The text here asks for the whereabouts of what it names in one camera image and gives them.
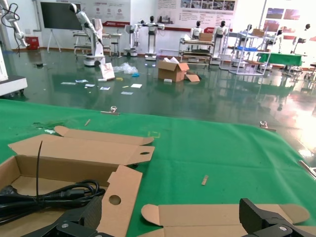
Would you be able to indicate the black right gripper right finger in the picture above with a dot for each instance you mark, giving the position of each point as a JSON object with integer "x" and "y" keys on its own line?
{"x": 261, "y": 222}

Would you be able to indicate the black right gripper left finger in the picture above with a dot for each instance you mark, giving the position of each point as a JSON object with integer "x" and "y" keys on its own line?
{"x": 74, "y": 227}

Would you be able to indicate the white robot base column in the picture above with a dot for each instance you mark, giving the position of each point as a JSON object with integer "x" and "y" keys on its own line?
{"x": 130, "y": 37}

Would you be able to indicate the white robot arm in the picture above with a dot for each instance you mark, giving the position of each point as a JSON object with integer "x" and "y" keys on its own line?
{"x": 14, "y": 27}

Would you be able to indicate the open flat cardboard box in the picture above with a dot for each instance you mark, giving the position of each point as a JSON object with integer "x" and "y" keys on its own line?
{"x": 81, "y": 150}

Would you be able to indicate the small white flat box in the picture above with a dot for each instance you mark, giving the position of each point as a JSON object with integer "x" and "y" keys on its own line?
{"x": 168, "y": 80}

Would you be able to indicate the red box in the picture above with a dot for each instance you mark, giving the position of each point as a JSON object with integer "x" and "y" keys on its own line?
{"x": 32, "y": 43}

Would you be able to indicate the small cardboard scrap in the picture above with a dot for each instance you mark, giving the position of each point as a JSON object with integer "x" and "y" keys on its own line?
{"x": 205, "y": 180}

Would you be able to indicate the green table cloth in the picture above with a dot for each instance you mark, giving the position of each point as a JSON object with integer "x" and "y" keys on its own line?
{"x": 209, "y": 153}

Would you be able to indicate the metal table clip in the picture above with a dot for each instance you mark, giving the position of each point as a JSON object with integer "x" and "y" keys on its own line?
{"x": 264, "y": 124}
{"x": 112, "y": 112}

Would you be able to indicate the white paper scraps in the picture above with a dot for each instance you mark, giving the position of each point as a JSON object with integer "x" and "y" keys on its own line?
{"x": 50, "y": 131}

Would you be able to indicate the thin wooden stick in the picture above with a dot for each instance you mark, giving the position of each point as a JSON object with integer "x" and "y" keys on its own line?
{"x": 87, "y": 122}

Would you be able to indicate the blue white paper sheet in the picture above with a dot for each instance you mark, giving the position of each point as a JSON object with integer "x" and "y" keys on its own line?
{"x": 127, "y": 93}
{"x": 105, "y": 88}

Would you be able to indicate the white cabinet on wheels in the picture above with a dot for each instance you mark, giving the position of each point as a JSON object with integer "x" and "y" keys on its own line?
{"x": 10, "y": 84}

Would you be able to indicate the white paper bag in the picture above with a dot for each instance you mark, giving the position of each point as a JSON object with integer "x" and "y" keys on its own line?
{"x": 108, "y": 71}

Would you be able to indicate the flat cardboard piece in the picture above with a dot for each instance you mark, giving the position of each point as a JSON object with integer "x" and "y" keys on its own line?
{"x": 193, "y": 77}

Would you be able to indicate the blue plastic scrap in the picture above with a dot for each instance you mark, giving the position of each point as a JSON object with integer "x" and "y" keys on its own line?
{"x": 135, "y": 74}

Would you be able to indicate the green covered table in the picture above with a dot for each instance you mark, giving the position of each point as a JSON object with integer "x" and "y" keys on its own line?
{"x": 284, "y": 58}

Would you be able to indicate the clear plastic wrapping heap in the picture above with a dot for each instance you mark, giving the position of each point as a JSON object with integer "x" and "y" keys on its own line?
{"x": 126, "y": 67}

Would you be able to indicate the white metal shelf rack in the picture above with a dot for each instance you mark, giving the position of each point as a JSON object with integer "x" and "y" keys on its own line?
{"x": 247, "y": 49}

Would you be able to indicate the open brown carton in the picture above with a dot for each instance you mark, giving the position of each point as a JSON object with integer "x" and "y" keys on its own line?
{"x": 170, "y": 71}

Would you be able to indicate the white wheeled humanoid robot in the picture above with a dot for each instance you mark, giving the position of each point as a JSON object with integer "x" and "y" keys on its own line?
{"x": 95, "y": 49}

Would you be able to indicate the metal rack table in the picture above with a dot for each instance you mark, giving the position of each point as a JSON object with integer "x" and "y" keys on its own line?
{"x": 195, "y": 53}

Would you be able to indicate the black round stool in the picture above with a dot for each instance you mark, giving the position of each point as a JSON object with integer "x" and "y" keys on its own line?
{"x": 114, "y": 49}

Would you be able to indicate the white black-headed humanoid robot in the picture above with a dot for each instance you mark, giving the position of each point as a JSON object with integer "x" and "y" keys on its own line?
{"x": 220, "y": 37}
{"x": 196, "y": 30}
{"x": 302, "y": 37}
{"x": 279, "y": 37}
{"x": 248, "y": 28}

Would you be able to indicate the white metal work table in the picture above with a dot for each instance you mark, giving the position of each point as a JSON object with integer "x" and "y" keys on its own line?
{"x": 81, "y": 37}

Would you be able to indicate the closed brown carton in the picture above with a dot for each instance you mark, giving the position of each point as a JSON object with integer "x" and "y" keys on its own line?
{"x": 205, "y": 37}

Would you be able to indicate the humanoid robot with outstretched arms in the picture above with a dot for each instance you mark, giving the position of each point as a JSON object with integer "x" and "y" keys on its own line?
{"x": 151, "y": 37}

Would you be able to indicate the black screen on stand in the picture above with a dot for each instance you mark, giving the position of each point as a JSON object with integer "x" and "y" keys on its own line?
{"x": 59, "y": 16}

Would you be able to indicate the white red wall poster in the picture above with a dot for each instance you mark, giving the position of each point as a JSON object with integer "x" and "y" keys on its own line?
{"x": 111, "y": 12}

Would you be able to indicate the white info wall board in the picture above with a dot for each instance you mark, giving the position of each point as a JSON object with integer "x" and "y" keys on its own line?
{"x": 197, "y": 12}

